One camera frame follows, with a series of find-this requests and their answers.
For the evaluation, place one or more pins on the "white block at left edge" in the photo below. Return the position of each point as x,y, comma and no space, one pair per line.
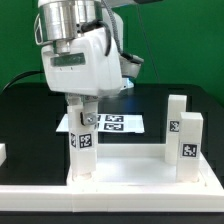
3,155

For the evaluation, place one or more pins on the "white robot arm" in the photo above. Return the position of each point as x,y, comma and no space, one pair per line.
61,21

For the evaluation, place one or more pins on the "white marker tag plate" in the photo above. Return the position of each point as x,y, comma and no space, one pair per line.
114,123

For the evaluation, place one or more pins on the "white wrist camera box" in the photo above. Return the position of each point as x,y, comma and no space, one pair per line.
130,65

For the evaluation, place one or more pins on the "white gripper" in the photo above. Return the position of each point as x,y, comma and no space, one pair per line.
86,70

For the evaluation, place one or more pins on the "white L-shaped corner fence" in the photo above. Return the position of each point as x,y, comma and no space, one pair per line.
89,196

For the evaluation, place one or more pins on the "white desk top tray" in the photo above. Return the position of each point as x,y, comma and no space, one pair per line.
135,165

